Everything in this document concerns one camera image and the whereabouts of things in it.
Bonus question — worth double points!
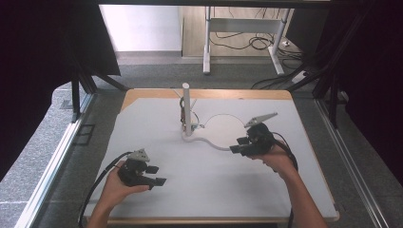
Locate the white power strip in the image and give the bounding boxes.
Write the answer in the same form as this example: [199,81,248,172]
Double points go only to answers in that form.
[291,70,310,85]

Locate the black metal stand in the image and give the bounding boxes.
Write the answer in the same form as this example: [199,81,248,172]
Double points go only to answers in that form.
[69,74,131,124]
[312,72,350,129]

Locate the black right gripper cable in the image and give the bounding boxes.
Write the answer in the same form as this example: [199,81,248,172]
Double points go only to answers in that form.
[271,131,299,228]

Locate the white desk frame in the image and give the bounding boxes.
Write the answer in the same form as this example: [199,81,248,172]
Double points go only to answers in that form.
[202,6,291,76]

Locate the white table mat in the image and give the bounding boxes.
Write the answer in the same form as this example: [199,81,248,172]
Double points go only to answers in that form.
[85,97,338,219]

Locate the black floor cables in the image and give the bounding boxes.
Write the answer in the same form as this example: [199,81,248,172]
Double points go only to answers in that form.
[209,8,306,62]

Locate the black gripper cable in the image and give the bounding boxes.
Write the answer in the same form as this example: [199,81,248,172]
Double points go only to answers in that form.
[78,151,132,228]
[271,131,299,228]

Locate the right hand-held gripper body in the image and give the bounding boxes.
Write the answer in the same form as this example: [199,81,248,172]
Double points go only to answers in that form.
[243,112,278,157]

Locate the person's left hand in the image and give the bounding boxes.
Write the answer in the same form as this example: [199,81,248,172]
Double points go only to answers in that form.
[101,161,150,208]

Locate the black curtain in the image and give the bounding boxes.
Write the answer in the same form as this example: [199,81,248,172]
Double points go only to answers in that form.
[286,0,403,186]
[0,0,122,183]

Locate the aluminium rail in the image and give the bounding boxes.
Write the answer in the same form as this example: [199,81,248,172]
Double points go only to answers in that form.
[315,98,383,228]
[13,93,97,228]

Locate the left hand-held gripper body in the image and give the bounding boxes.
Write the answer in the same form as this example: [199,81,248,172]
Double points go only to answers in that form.
[118,148,151,187]

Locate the person's right hand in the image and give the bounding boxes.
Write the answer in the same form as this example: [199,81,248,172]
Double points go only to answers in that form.
[251,143,296,181]

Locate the silver key ring with keys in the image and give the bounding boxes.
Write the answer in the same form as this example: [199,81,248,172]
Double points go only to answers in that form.
[189,109,206,131]

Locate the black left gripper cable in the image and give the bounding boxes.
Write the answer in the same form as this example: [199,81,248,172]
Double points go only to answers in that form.
[78,151,132,228]

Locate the white key holder stand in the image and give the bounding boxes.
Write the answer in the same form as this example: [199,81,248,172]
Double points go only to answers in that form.
[173,82,248,152]

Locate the wooden table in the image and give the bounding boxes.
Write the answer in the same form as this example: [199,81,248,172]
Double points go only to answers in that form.
[100,88,340,225]

